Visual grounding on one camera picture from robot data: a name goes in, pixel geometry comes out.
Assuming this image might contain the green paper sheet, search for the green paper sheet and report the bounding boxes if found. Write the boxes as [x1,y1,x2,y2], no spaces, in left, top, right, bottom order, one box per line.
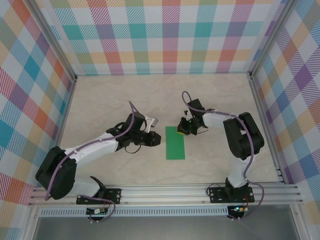
[165,126,186,160]

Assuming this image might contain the grey metal sheet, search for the grey metal sheet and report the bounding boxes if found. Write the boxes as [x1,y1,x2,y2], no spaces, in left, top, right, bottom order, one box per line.
[32,216,301,240]

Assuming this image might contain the left circuit board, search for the left circuit board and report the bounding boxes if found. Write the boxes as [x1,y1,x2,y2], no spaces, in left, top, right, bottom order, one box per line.
[86,207,108,215]

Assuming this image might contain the black right gripper wire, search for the black right gripper wire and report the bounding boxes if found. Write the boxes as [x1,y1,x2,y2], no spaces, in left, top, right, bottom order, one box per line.
[194,125,210,135]

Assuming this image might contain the black gripper wire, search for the black gripper wire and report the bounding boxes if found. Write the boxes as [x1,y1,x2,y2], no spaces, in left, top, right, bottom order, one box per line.
[124,144,144,155]
[194,125,210,135]

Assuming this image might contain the black left gripper wire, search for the black left gripper wire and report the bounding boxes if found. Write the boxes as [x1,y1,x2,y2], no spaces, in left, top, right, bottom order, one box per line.
[124,144,144,155]

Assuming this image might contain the long aluminium base rail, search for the long aluminium base rail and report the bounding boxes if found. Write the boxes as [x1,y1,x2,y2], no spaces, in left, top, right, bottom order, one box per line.
[27,183,305,207]

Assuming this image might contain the thin black base wire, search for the thin black base wire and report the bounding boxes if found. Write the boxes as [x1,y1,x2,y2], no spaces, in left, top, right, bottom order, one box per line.
[205,183,221,198]

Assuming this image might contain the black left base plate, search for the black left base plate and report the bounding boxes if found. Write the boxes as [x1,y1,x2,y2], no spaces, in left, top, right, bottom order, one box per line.
[76,187,123,205]

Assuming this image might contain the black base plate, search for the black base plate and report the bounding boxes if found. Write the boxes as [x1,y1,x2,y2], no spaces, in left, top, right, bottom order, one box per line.
[76,187,123,205]
[209,186,255,204]

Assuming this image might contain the aluminium side rail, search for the aluminium side rail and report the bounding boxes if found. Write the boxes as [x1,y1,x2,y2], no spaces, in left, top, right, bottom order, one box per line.
[247,71,286,185]
[43,74,78,188]

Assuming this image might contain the perforated white cable tray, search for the perforated white cable tray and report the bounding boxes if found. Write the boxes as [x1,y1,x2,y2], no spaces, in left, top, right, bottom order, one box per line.
[39,206,230,218]

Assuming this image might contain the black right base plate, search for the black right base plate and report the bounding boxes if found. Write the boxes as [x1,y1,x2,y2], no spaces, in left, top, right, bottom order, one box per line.
[209,186,255,204]

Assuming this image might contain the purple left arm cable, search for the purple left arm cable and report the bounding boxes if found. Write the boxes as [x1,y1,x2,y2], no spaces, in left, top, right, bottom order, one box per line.
[44,100,141,224]

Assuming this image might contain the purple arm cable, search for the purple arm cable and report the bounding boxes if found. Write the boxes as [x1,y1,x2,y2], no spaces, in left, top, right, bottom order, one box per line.
[181,90,266,222]
[44,100,141,224]

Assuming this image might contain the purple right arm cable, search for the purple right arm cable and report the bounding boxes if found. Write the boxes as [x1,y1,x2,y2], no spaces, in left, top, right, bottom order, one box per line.
[181,90,266,222]

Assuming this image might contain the aluminium frame post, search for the aluminium frame post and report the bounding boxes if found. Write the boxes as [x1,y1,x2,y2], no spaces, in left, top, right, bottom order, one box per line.
[29,0,78,82]
[248,0,297,80]

